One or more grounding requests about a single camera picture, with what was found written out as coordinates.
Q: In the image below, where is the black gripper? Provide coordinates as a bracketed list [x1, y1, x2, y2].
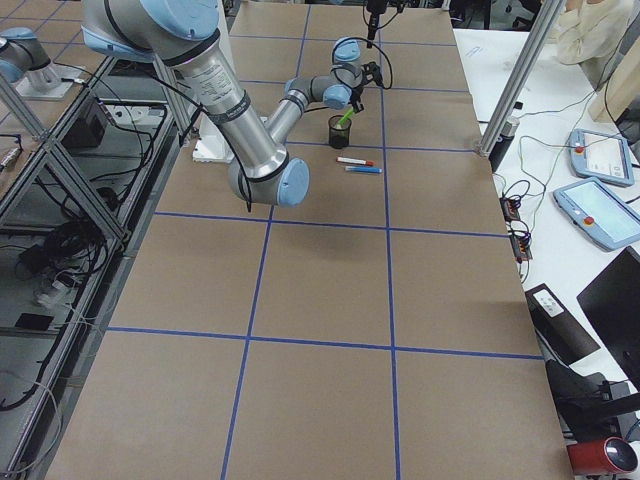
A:
[348, 80, 367, 113]
[366, 0, 388, 48]

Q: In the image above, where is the green marker pen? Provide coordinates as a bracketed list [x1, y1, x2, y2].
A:
[335, 108, 354, 128]

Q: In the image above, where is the red white marker pen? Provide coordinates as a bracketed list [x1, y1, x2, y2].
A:
[336, 157, 375, 167]

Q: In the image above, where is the blue marker pen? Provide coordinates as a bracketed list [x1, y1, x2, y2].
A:
[344, 166, 383, 175]

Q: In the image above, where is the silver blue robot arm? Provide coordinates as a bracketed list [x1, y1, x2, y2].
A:
[82, 1, 365, 207]

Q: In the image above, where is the black mesh pen cup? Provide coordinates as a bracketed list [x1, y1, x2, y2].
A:
[328, 115, 352, 149]

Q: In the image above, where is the black electronics board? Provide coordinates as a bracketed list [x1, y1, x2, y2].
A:
[500, 197, 521, 222]
[509, 232, 533, 263]

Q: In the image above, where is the person in cream clothing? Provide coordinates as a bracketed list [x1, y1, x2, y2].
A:
[556, 0, 633, 65]

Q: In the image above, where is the upper blue teach pendant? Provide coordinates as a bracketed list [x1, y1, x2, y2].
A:
[568, 129, 635, 187]

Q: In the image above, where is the blue teach pendant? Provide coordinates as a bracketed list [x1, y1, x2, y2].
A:
[553, 177, 639, 251]
[568, 129, 635, 187]

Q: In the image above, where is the lower blue teach pendant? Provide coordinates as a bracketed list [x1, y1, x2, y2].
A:
[553, 177, 639, 251]

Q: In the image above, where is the dark brown flat box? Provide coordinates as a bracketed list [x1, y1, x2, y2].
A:
[525, 284, 599, 365]

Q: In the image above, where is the black monitor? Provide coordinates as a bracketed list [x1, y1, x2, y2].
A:
[577, 247, 639, 389]

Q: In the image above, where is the background blue grey robot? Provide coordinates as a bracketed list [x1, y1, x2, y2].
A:
[1, 27, 61, 93]

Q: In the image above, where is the smartphone on lower shelf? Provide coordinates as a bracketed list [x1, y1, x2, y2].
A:
[15, 313, 54, 332]

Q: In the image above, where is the red cylindrical bottle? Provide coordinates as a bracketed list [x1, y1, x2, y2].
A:
[566, 437, 639, 476]

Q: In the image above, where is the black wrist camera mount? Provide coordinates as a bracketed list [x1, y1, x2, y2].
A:
[361, 61, 384, 87]

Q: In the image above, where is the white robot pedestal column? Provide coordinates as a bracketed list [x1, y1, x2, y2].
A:
[192, 1, 243, 164]

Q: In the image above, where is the aluminium frame post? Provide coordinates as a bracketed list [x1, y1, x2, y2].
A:
[476, 0, 565, 157]

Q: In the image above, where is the aluminium frame rack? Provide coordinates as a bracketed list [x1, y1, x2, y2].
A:
[0, 54, 136, 261]

